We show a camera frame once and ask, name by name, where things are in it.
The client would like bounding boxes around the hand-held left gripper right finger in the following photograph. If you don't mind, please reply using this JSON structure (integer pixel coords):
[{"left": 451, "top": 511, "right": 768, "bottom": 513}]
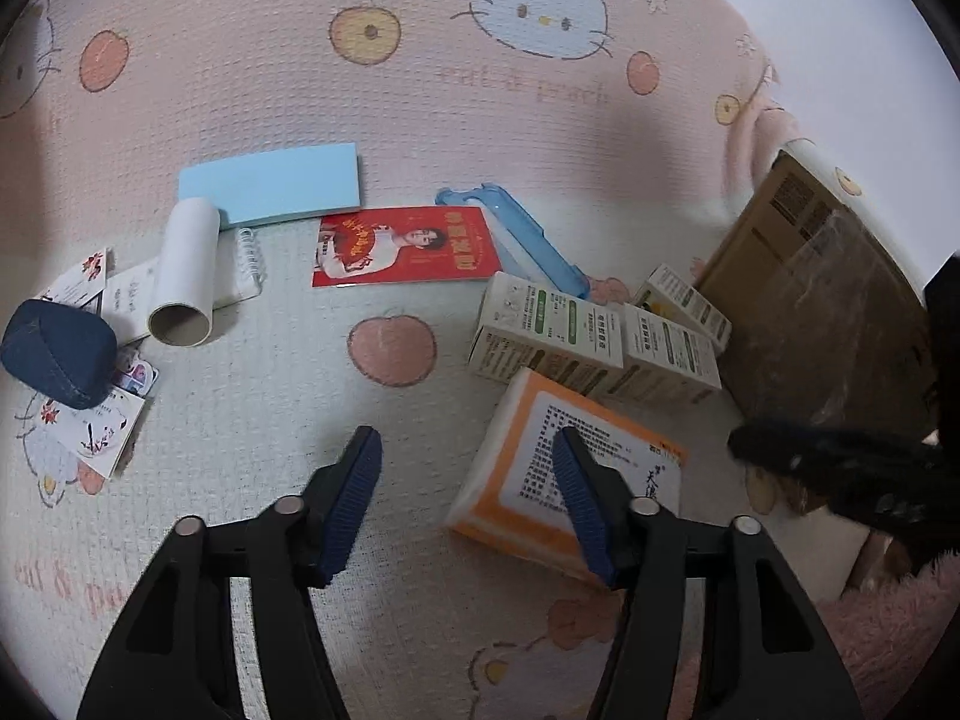
[{"left": 552, "top": 425, "right": 863, "bottom": 720}]

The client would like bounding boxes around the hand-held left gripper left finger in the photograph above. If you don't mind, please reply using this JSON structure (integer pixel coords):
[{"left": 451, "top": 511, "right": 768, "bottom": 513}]
[{"left": 75, "top": 425, "right": 385, "bottom": 720}]

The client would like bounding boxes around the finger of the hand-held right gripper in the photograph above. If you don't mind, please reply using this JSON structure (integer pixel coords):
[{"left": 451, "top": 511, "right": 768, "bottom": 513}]
[{"left": 729, "top": 422, "right": 946, "bottom": 533}]

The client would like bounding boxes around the orange white box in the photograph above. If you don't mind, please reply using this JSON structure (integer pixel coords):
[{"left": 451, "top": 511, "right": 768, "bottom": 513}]
[{"left": 446, "top": 367, "right": 687, "bottom": 586}]

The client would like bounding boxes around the red printed envelope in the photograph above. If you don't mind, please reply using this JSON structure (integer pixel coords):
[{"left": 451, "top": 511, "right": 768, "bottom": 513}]
[{"left": 311, "top": 206, "right": 503, "bottom": 290}]

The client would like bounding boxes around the brown cardboard box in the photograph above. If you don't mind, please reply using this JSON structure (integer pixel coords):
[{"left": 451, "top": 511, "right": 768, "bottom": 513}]
[{"left": 694, "top": 150, "right": 942, "bottom": 518}]

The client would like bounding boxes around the pink fluffy cloth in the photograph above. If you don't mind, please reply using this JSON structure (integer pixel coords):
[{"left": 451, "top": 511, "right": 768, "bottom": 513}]
[{"left": 814, "top": 551, "right": 960, "bottom": 720}]

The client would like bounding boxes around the small white green medicine box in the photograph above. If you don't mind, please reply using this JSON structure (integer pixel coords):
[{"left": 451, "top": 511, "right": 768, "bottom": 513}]
[{"left": 634, "top": 262, "right": 734, "bottom": 355}]

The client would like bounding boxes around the small photo card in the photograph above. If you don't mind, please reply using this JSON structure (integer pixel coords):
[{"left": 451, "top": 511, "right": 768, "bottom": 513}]
[{"left": 112, "top": 349, "right": 161, "bottom": 398}]

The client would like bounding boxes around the white spiral notebook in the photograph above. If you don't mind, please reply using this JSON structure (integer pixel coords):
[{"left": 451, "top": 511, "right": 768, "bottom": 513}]
[{"left": 101, "top": 225, "right": 267, "bottom": 346}]

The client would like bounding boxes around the white booklet with red flower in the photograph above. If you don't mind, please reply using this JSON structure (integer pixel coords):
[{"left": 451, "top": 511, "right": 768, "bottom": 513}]
[{"left": 22, "top": 390, "right": 147, "bottom": 479}]

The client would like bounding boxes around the blue plastic clip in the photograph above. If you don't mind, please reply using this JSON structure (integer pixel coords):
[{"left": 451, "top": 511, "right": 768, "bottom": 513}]
[{"left": 435, "top": 182, "right": 590, "bottom": 299}]

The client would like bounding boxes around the white paper tube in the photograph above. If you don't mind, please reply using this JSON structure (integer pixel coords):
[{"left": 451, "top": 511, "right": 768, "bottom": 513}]
[{"left": 146, "top": 197, "right": 221, "bottom": 348}]

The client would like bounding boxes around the dark blue denim pouch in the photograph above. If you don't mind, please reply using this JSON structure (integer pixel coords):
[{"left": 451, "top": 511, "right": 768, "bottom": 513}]
[{"left": 0, "top": 298, "right": 119, "bottom": 411}]

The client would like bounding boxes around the light blue sticky note pad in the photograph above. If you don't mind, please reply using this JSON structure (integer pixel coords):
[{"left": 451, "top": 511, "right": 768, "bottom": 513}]
[{"left": 178, "top": 142, "right": 365, "bottom": 227}]

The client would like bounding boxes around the pink cartoon printed blanket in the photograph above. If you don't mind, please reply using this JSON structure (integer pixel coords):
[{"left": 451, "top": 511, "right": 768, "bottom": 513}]
[{"left": 0, "top": 0, "right": 960, "bottom": 720}]

